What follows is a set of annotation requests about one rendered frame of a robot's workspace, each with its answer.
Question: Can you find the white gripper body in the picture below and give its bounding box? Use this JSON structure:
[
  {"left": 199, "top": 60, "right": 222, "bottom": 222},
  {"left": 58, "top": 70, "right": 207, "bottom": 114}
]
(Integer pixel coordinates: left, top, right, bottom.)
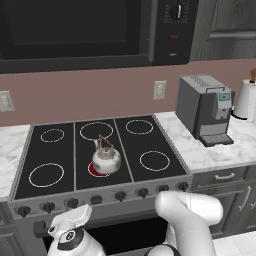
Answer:
[{"left": 49, "top": 203, "right": 93, "bottom": 232}]

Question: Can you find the black stove knob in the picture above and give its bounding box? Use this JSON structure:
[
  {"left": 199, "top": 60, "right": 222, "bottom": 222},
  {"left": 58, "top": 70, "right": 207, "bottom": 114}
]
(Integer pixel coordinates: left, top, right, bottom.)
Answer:
[
  {"left": 89, "top": 194, "right": 104, "bottom": 206},
  {"left": 17, "top": 205, "right": 32, "bottom": 218},
  {"left": 157, "top": 183, "right": 170, "bottom": 194},
  {"left": 136, "top": 187, "right": 150, "bottom": 199},
  {"left": 41, "top": 201, "right": 56, "bottom": 214},
  {"left": 176, "top": 181, "right": 190, "bottom": 192},
  {"left": 113, "top": 190, "right": 128, "bottom": 203},
  {"left": 65, "top": 197, "right": 80, "bottom": 210}
]

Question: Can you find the silver kettle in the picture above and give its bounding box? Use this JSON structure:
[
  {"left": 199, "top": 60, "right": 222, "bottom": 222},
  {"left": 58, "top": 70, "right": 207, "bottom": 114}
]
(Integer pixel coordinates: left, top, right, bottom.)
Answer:
[{"left": 91, "top": 134, "right": 122, "bottom": 175}]

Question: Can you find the black stove with hob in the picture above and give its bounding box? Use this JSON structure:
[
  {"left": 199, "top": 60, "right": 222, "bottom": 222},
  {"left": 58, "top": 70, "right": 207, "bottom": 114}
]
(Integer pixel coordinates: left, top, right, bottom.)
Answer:
[{"left": 7, "top": 114, "right": 194, "bottom": 256}]

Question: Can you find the black oven door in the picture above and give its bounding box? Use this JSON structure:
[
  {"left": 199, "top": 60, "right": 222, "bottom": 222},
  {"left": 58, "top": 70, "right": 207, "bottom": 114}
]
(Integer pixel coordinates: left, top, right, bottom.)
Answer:
[{"left": 32, "top": 208, "right": 174, "bottom": 256}]

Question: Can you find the grey drawer front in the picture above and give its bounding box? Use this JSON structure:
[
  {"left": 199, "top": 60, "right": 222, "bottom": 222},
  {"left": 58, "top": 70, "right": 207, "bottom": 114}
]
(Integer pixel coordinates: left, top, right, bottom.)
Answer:
[
  {"left": 192, "top": 166, "right": 248, "bottom": 192},
  {"left": 0, "top": 201, "right": 25, "bottom": 256}
]

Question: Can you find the grey base cupboard door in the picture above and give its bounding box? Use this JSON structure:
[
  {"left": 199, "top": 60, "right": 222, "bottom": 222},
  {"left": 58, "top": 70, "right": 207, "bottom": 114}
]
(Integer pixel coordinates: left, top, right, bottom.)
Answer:
[
  {"left": 245, "top": 164, "right": 256, "bottom": 233},
  {"left": 194, "top": 185, "right": 252, "bottom": 238}
]

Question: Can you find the grey coffee machine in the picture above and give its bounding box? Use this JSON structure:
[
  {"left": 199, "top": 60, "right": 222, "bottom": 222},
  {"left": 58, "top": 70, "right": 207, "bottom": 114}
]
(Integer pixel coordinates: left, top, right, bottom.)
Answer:
[{"left": 175, "top": 74, "right": 236, "bottom": 148}]

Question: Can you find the black microwave oven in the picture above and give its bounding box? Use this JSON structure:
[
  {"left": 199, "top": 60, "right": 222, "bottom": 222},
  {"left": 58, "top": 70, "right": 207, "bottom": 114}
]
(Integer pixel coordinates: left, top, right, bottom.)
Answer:
[{"left": 0, "top": 0, "right": 200, "bottom": 75}]

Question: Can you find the white paper towel roll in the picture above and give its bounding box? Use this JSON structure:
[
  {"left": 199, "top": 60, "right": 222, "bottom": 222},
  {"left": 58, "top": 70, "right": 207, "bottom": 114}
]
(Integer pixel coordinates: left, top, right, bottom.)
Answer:
[{"left": 231, "top": 78, "right": 256, "bottom": 123}]

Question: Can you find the black microwave dial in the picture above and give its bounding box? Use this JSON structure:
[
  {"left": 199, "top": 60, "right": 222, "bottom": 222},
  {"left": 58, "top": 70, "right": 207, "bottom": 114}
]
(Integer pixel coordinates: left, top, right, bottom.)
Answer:
[{"left": 169, "top": 2, "right": 185, "bottom": 20}]

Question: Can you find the white wall outlet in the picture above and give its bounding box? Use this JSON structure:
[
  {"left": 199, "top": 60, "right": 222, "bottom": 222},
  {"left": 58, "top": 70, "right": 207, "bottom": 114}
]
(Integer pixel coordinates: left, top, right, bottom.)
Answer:
[
  {"left": 153, "top": 80, "right": 167, "bottom": 101},
  {"left": 0, "top": 90, "right": 16, "bottom": 113}
]

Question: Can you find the silver drawer handle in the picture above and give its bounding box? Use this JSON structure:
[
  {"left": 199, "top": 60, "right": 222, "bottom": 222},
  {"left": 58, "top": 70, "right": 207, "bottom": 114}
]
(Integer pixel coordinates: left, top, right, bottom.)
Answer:
[{"left": 214, "top": 172, "right": 236, "bottom": 181}]

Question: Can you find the grey microwave door handle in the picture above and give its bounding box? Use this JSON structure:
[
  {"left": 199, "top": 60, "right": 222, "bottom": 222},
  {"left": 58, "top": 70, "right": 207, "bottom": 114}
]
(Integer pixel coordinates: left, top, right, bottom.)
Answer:
[{"left": 147, "top": 0, "right": 159, "bottom": 63}]

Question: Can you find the grey wall cupboard handle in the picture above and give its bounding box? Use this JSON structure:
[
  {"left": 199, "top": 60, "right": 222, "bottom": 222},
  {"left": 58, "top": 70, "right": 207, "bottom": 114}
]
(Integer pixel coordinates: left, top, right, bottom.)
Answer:
[{"left": 208, "top": 31, "right": 256, "bottom": 41}]

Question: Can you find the grey wall cupboard door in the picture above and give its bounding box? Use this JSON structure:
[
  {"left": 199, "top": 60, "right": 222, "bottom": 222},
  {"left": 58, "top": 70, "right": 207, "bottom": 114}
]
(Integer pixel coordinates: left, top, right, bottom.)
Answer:
[{"left": 189, "top": 0, "right": 256, "bottom": 62}]

